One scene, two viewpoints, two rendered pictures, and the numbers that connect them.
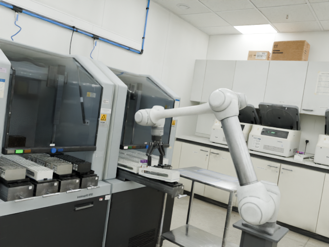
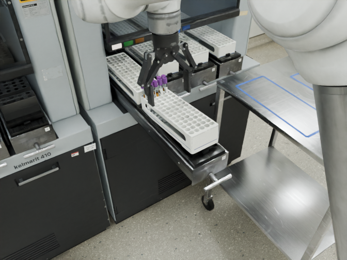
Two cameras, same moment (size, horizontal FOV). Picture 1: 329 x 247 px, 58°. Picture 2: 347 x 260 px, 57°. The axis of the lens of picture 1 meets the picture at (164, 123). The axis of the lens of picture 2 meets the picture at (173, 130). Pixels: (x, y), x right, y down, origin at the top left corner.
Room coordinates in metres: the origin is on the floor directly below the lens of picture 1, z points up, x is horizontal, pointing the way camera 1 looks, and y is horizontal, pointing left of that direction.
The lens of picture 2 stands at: (1.31, -0.27, 1.48)
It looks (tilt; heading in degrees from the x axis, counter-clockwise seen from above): 41 degrees down; 20
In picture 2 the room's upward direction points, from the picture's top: straight up
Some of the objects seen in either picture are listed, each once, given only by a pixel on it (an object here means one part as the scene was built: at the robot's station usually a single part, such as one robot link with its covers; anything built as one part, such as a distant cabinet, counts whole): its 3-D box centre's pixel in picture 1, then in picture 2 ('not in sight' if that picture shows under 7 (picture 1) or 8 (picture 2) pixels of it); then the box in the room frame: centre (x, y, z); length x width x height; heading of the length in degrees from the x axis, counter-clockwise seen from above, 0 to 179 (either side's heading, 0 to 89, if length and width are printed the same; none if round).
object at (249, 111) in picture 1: (237, 124); not in sight; (4.49, -1.10, 1.22); 0.62 x 0.56 x 0.64; 142
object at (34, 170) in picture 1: (31, 170); not in sight; (1.75, 0.75, 0.83); 0.30 x 0.10 x 0.06; 54
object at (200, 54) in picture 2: (141, 160); (179, 47); (2.56, 0.16, 0.83); 0.30 x 0.10 x 0.06; 54
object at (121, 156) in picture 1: (129, 161); (150, 55); (2.44, 0.25, 0.83); 0.30 x 0.10 x 0.06; 54
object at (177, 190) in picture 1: (142, 178); (155, 112); (2.15, 0.10, 0.78); 0.73 x 0.14 x 0.09; 54
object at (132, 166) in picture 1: (126, 165); (130, 77); (2.25, 0.25, 0.83); 0.30 x 0.10 x 0.06; 54
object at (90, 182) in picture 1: (61, 169); (10, 91); (2.07, 0.68, 0.78); 0.73 x 0.14 x 0.09; 54
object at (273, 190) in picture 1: (265, 199); not in sight; (1.71, -0.65, 0.87); 0.18 x 0.16 x 0.22; 148
